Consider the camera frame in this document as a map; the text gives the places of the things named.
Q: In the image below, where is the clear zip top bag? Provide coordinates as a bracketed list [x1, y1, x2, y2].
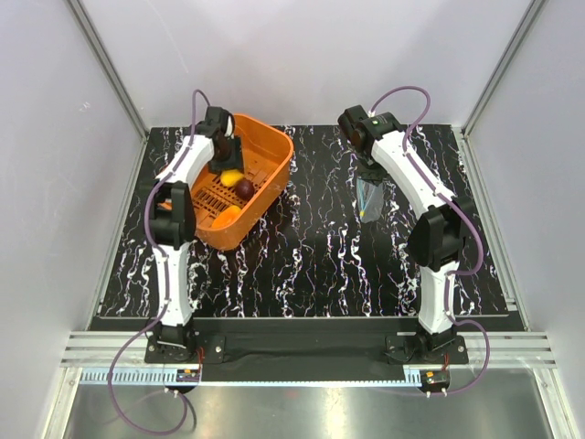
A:
[356, 178, 384, 223]

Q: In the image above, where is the yellow lemon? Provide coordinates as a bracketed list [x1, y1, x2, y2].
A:
[220, 169, 244, 187]

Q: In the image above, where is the orange plastic basket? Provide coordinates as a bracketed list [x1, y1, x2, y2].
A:
[191, 113, 293, 251]

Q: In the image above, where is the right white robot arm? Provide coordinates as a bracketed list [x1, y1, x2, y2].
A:
[337, 105, 473, 363]

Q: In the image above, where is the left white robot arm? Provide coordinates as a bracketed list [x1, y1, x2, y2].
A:
[144, 115, 241, 362]

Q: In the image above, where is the dark red plum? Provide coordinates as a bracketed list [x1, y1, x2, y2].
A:
[234, 178, 256, 200]

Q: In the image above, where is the orange carrot piece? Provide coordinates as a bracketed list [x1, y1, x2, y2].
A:
[211, 205, 241, 229]

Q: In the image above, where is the right connector box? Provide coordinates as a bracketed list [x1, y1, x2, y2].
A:
[420, 369, 451, 392]

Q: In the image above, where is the connector box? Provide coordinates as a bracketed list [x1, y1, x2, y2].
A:
[420, 369, 451, 392]
[176, 365, 202, 383]

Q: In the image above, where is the left connector box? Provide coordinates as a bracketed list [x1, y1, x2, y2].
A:
[176, 365, 202, 383]

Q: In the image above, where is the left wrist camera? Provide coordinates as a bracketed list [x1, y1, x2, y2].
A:
[203, 106, 236, 138]

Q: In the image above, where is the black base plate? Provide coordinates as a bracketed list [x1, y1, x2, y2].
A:
[145, 316, 469, 365]

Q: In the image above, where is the aluminium frame rail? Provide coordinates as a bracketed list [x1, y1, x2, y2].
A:
[61, 331, 557, 369]

